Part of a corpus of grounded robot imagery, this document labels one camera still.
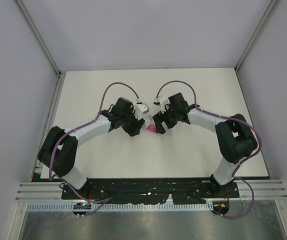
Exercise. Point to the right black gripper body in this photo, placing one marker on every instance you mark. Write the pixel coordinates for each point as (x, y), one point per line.
(170, 117)

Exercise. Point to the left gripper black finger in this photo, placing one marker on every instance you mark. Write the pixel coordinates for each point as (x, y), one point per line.
(140, 122)
(134, 130)

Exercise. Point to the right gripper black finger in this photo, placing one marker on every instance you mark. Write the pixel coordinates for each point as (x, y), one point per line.
(159, 129)
(158, 117)

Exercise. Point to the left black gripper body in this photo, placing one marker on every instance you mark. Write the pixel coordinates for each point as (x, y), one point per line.
(129, 121)

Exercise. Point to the pink weekly pill organizer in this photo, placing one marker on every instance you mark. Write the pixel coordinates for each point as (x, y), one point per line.
(152, 126)

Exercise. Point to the white pill bottle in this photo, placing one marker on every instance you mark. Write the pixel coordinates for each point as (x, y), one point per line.
(147, 123)

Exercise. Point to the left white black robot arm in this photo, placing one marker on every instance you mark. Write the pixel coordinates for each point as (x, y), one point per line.
(59, 149)

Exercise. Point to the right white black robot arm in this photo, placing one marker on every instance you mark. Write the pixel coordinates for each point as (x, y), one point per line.
(235, 139)

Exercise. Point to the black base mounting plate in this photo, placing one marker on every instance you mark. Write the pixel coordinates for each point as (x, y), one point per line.
(153, 191)

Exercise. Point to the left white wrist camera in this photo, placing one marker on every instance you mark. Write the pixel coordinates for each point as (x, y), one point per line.
(140, 109)

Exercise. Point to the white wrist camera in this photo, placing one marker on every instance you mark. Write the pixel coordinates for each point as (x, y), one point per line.
(162, 103)
(140, 109)

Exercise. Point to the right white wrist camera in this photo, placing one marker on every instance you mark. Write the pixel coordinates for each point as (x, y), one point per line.
(162, 103)

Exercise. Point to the white slotted cable duct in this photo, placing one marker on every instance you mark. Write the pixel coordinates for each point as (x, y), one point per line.
(73, 206)

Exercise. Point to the left side aluminium rail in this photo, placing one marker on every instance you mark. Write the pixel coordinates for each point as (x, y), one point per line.
(51, 112)

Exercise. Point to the aluminium frame rail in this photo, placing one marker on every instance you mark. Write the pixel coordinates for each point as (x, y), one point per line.
(264, 189)

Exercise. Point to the right aluminium corner post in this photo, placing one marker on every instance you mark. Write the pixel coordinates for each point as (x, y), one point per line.
(259, 29)

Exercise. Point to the aluminium corner post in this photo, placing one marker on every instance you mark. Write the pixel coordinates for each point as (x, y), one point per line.
(37, 35)
(259, 29)

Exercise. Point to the left aluminium corner post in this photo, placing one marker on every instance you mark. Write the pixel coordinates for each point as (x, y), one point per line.
(37, 35)

